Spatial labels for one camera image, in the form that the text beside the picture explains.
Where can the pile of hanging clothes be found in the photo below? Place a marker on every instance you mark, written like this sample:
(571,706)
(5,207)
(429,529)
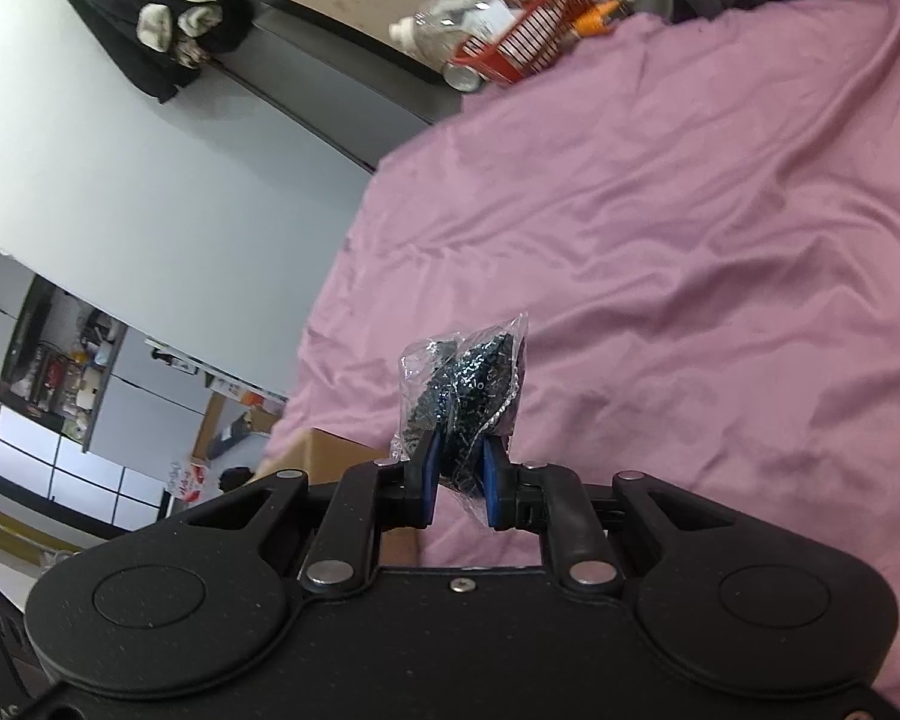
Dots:
(120,37)

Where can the white kitchen cabinets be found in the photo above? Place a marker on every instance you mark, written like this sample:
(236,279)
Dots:
(157,427)

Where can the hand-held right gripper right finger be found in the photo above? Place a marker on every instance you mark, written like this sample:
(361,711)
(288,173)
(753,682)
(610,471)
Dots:
(493,493)

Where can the black clothes on floor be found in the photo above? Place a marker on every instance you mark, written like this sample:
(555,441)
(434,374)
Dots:
(236,477)

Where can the clear plastic bottle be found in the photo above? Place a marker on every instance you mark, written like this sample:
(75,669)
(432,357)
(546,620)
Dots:
(439,36)

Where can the kitchen counter clutter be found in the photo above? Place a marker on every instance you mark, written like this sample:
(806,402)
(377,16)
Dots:
(52,364)

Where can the red plastic basket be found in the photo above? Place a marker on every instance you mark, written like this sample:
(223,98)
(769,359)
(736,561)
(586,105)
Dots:
(495,61)

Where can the purple bed sheet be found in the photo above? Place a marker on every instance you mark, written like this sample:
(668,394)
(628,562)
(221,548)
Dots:
(682,240)

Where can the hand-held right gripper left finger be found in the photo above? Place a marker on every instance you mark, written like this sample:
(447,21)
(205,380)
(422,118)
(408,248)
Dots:
(429,478)

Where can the black glitter item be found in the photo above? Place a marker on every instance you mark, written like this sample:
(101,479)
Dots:
(469,390)

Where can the orange bottle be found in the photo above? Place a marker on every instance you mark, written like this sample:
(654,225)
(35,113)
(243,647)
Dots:
(596,19)

